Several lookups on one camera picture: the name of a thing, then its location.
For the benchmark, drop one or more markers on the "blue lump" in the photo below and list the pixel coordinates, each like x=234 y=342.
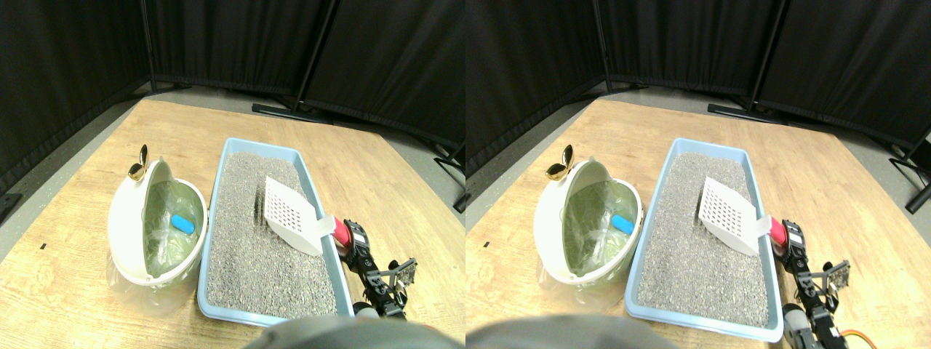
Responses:
x=183 y=224
x=622 y=224

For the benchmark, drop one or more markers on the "blue litter tray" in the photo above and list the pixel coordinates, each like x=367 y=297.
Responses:
x=691 y=269
x=247 y=262

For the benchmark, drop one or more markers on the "black curtain stand foot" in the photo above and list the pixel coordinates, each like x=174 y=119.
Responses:
x=913 y=189
x=745 y=114
x=452 y=174
x=287 y=113

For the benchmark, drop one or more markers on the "white bin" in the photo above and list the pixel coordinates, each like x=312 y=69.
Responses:
x=127 y=218
x=553 y=218

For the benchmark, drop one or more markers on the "black curtain stand pole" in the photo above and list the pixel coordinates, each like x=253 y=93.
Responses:
x=148 y=43
x=771 y=54
x=600 y=43
x=316 y=54

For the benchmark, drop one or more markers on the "black bracket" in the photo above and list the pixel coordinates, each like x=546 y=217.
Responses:
x=840 y=274
x=407 y=271

